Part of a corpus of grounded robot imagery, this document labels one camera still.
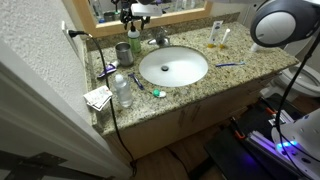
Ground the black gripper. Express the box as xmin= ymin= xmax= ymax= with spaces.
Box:
xmin=118 ymin=0 xmax=151 ymax=31

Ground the green soap pump bottle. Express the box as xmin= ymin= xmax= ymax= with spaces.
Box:
xmin=127 ymin=21 xmax=142 ymax=54

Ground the chrome faucet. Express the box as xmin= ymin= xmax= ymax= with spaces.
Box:
xmin=147 ymin=26 xmax=172 ymax=48

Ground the metal cup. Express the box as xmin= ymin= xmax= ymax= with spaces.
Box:
xmin=114 ymin=41 xmax=135 ymax=67

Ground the wood framed mirror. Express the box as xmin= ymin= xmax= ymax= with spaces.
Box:
xmin=71 ymin=0 xmax=214 ymax=39

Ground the blue razor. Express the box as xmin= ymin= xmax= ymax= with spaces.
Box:
xmin=127 ymin=72 xmax=146 ymax=91

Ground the white oval sink basin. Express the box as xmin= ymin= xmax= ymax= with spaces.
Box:
xmin=138 ymin=45 xmax=210 ymax=88

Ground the clear plastic water bottle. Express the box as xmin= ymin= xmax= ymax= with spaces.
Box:
xmin=113 ymin=73 xmax=134 ymax=109

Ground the green contact lens case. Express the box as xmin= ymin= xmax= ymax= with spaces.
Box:
xmin=152 ymin=88 xmax=167 ymax=99

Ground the white paper packet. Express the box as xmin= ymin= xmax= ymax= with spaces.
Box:
xmin=82 ymin=84 xmax=114 ymax=112

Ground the small white tube yellow cap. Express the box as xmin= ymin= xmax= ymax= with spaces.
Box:
xmin=218 ymin=28 xmax=232 ymax=50

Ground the blue toothbrush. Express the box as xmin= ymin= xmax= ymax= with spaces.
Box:
xmin=214 ymin=60 xmax=247 ymax=69

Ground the beige vanity cabinet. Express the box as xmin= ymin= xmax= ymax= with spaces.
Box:
xmin=99 ymin=71 xmax=288 ymax=162

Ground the large white blue tube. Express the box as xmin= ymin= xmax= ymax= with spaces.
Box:
xmin=249 ymin=42 xmax=265 ymax=54

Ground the orange black clamp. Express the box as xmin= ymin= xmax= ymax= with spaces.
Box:
xmin=262 ymin=105 xmax=280 ymax=118
xmin=229 ymin=116 xmax=248 ymax=141

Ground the black robot cart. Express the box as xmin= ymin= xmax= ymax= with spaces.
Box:
xmin=203 ymin=93 xmax=320 ymax=180

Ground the white toilet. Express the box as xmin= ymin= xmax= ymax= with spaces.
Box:
xmin=259 ymin=62 xmax=320 ymax=102

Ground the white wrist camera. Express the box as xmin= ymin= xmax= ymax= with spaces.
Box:
xmin=130 ymin=2 xmax=164 ymax=18

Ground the white wall outlet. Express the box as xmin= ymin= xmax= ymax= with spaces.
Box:
xmin=60 ymin=20 xmax=81 ymax=55

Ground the black power cable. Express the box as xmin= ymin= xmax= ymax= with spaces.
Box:
xmin=68 ymin=29 xmax=139 ymax=178

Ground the white door frame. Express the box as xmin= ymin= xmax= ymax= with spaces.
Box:
xmin=0 ymin=39 xmax=135 ymax=180

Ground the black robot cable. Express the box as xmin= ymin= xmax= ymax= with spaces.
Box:
xmin=274 ymin=32 xmax=320 ymax=171

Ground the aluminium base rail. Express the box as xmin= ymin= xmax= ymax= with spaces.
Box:
xmin=245 ymin=129 xmax=320 ymax=180

